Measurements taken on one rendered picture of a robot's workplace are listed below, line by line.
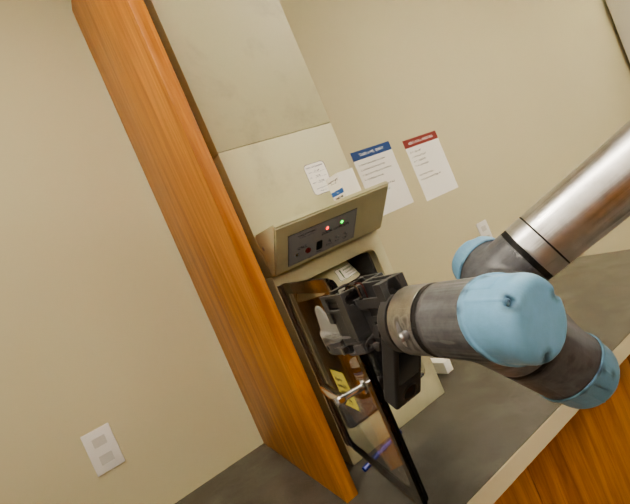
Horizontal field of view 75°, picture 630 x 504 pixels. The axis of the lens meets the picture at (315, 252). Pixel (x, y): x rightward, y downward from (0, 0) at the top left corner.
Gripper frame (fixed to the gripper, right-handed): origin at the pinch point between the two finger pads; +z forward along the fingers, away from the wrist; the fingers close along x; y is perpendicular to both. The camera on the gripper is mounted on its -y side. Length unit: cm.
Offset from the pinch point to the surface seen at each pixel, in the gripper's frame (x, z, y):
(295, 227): -12.2, 20.0, 17.9
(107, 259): 19, 73, 32
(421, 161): -109, 73, 26
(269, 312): -0.1, 21.4, 4.3
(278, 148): -22, 30, 37
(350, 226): -27.9, 24.3, 13.4
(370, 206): -33.8, 21.9, 15.9
